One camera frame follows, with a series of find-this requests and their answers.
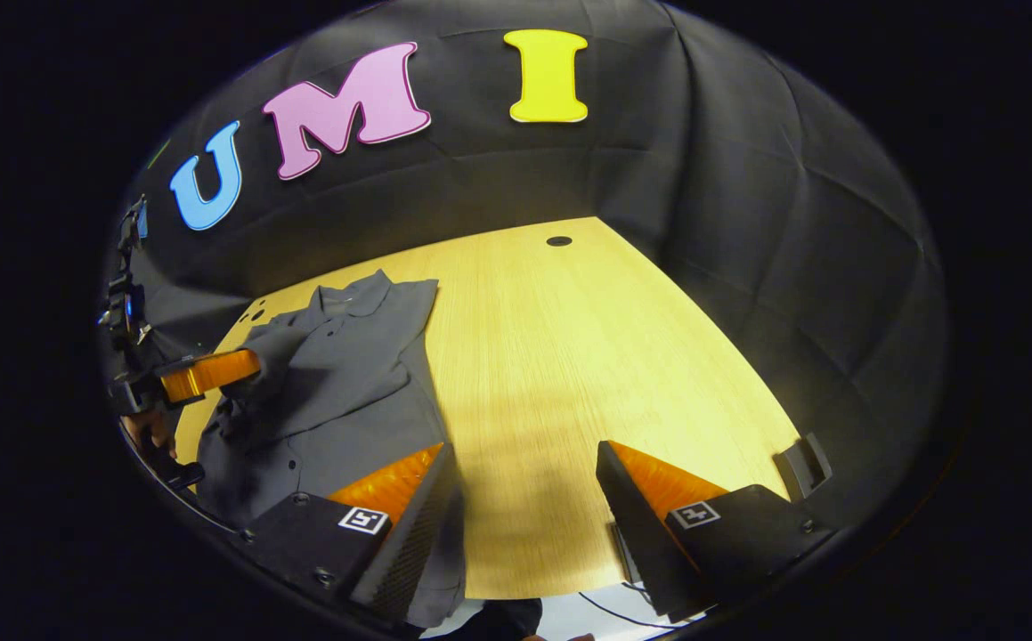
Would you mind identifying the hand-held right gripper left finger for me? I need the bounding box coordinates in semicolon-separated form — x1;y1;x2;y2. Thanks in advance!
235;442;459;624

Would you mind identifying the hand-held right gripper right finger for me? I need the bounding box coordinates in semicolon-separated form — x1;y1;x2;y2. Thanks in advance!
596;440;837;624

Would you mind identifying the grey shirt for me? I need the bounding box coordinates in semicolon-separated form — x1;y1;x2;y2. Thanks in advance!
195;270;467;629

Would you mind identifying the person's dark clothing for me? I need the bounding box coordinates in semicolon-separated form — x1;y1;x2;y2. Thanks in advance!
427;598;545;641

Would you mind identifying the black backdrop cloth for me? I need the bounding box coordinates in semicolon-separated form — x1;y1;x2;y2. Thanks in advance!
115;0;953;535

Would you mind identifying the black cable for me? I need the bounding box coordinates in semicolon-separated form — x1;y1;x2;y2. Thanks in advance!
580;580;663;629

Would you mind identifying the black table edge bracket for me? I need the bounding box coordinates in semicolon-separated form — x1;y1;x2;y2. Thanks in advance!
774;434;833;499

